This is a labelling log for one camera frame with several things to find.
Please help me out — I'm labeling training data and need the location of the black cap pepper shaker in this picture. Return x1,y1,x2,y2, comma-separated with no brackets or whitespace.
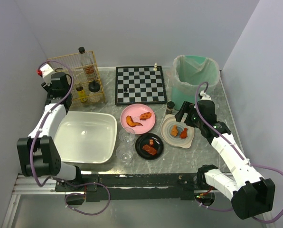
166,101,175,114

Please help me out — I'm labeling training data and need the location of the brown sauce bottle yellow label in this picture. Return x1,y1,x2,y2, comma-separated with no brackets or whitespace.
75,82,87,103

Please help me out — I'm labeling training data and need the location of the black lid spice jar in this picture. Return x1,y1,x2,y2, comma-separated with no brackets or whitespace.
88,80,101,103

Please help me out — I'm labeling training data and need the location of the clear bottle red label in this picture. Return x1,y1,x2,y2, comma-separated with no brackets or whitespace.
78,47,97,81

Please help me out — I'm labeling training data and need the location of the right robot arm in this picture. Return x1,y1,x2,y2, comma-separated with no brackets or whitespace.
175,100,275,219

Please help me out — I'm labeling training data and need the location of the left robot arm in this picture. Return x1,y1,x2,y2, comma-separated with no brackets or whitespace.
17,72,82,187

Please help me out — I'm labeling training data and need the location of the orange nugget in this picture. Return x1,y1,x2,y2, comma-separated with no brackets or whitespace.
170,125,179,137

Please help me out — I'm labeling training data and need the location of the red chicken piece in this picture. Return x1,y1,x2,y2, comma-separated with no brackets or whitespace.
179,128,188,139

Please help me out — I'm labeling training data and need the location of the beige blue ceramic plate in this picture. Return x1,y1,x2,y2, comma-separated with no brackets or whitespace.
160,114,195,149

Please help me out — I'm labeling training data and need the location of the clear bin liner bag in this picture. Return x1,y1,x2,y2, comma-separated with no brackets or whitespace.
167,55,221,97

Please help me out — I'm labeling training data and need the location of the green trash bin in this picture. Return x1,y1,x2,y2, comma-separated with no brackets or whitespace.
171,55,220,105

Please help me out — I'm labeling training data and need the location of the orange fried food piece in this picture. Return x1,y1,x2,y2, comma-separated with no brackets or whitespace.
140,112,152,120

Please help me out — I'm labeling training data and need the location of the white chess piece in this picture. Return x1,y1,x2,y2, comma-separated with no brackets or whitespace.
153,63,158,71

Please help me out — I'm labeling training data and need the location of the black white chessboard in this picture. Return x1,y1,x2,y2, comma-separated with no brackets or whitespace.
115,66,167,105

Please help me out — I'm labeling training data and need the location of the pink plate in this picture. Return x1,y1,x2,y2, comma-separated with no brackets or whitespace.
120,104,156,134

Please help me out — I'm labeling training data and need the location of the white plastic tub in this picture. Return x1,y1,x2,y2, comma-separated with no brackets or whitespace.
54,111,117,164

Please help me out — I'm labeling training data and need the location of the black round plate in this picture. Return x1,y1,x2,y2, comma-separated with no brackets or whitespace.
135,133,164,160

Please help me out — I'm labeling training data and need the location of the red meat slab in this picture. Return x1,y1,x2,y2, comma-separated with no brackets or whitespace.
142,144,157,155

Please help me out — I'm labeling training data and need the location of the chicken wing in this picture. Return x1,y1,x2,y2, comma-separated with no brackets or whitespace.
126,115,142,127

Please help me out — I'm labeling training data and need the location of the clear plastic cup upper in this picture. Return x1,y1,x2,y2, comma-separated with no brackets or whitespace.
118,128,135,146

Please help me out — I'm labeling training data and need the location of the clear plastic cup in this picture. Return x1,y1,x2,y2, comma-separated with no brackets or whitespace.
116,144,133,164
118,128,135,146

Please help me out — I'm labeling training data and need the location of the clear plastic cup lower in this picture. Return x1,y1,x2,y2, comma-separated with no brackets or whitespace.
116,144,133,164

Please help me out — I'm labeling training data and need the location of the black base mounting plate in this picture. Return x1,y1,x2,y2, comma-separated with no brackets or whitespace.
55,173,210,202

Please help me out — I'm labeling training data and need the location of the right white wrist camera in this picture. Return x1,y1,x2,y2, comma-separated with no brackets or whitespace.
198,90,212,101

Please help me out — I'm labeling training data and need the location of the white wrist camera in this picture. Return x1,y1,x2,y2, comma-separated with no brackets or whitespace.
198,90,212,101
37,64,55,85

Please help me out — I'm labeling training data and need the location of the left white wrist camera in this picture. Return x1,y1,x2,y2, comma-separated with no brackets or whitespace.
37,64,55,85

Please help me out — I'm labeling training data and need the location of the yellow wire rack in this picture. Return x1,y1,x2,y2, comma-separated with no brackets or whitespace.
48,51,106,110

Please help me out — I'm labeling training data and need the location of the aluminium rail frame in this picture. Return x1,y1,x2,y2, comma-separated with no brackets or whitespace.
2,176,266,228

